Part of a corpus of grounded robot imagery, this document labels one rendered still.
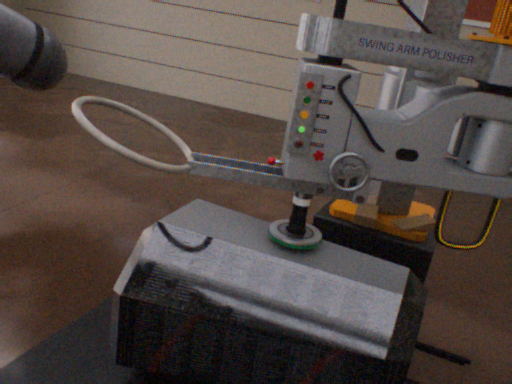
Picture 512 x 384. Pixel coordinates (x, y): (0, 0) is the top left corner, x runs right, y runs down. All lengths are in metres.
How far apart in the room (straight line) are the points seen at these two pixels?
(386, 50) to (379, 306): 0.88
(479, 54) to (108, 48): 8.20
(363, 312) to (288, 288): 0.28
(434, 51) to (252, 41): 6.64
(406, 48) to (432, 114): 0.25
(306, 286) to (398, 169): 0.54
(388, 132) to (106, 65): 8.12
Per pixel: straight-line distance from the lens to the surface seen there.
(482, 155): 2.00
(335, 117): 1.77
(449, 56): 1.83
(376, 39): 1.76
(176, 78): 8.91
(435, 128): 1.88
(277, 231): 1.97
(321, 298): 1.85
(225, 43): 8.49
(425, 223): 2.56
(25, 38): 1.00
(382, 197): 2.61
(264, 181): 1.86
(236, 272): 1.90
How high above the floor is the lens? 1.67
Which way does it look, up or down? 20 degrees down
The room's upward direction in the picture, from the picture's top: 9 degrees clockwise
